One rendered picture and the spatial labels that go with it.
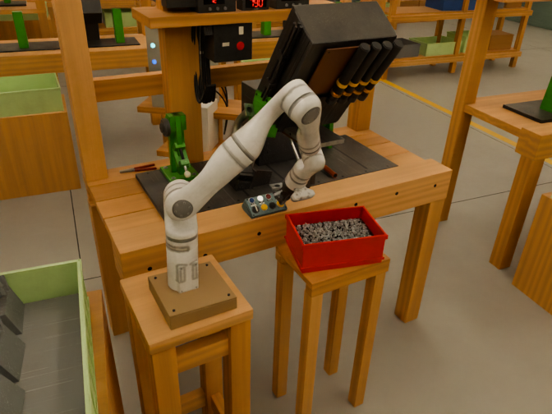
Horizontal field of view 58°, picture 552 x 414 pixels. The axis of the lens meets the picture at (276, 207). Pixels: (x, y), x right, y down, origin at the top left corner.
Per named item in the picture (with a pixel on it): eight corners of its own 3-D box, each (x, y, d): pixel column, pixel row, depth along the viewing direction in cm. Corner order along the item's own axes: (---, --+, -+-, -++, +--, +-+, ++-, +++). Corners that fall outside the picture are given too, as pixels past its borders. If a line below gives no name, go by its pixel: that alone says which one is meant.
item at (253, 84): (315, 155, 237) (320, 84, 220) (258, 167, 224) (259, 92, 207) (296, 141, 251) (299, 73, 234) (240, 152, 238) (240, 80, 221)
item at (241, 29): (252, 59, 210) (252, 21, 202) (214, 63, 202) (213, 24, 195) (240, 52, 219) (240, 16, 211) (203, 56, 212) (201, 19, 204)
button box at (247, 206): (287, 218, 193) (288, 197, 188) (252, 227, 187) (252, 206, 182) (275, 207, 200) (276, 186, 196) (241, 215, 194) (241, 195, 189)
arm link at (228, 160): (234, 143, 129) (228, 131, 137) (158, 209, 133) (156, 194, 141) (256, 167, 134) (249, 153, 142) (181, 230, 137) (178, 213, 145)
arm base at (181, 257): (203, 286, 152) (203, 238, 144) (174, 295, 147) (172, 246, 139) (190, 270, 159) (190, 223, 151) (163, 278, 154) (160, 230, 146)
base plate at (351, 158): (397, 169, 231) (398, 165, 230) (166, 224, 184) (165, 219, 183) (345, 137, 263) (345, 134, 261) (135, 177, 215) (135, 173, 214)
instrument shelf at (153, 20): (350, 16, 222) (351, 6, 220) (149, 29, 183) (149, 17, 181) (319, 7, 240) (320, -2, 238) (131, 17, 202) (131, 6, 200)
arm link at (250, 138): (295, 69, 130) (222, 132, 134) (316, 93, 127) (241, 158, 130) (305, 85, 139) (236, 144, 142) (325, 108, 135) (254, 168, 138)
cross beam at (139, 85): (351, 71, 262) (353, 53, 257) (94, 103, 206) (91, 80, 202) (346, 68, 265) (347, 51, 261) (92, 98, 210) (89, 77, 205)
